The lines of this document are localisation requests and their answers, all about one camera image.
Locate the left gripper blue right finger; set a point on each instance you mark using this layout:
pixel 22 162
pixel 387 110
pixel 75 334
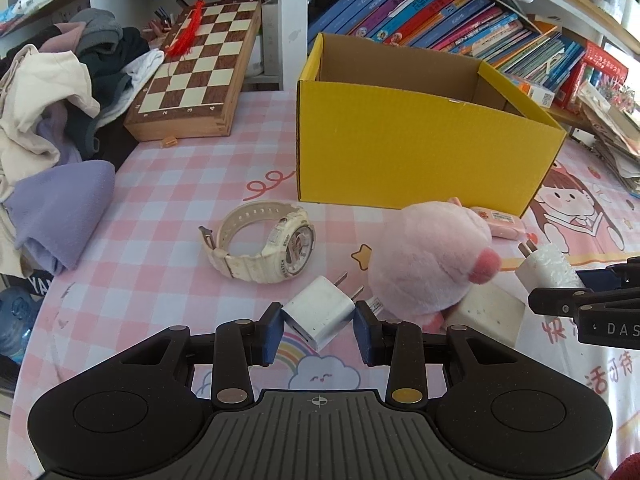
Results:
pixel 399 346

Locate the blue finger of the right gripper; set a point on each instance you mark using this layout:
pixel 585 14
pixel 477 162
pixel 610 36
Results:
pixel 567 301
pixel 616 276

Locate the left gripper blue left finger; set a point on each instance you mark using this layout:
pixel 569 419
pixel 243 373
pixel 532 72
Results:
pixel 238 346

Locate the white sponge block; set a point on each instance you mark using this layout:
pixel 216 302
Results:
pixel 489 310

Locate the white power adapter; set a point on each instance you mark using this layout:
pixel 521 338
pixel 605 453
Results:
pixel 320 311

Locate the pink plush pig toy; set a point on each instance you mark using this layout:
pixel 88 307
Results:
pixel 427 259

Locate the pink cartoon desk mat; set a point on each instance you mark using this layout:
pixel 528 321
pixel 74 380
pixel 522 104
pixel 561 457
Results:
pixel 145 268

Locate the stack of papers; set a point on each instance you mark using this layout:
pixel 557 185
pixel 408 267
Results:
pixel 617 136

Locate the red dictionary book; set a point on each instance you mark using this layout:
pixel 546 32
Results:
pixel 593 65

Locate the yellow cardboard box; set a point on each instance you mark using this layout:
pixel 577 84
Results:
pixel 387 127

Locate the blue water bottle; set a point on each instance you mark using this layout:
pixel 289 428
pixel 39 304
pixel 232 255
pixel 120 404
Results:
pixel 18 315

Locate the wooden chess board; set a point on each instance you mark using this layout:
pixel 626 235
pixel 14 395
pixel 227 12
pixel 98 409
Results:
pixel 195 95

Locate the red tassel charm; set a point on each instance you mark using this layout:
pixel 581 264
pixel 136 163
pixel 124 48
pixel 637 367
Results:
pixel 185 39

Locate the pile of clothes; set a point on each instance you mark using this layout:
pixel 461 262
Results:
pixel 58 89

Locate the row of leaning books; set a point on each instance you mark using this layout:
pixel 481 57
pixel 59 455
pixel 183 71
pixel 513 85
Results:
pixel 488 30

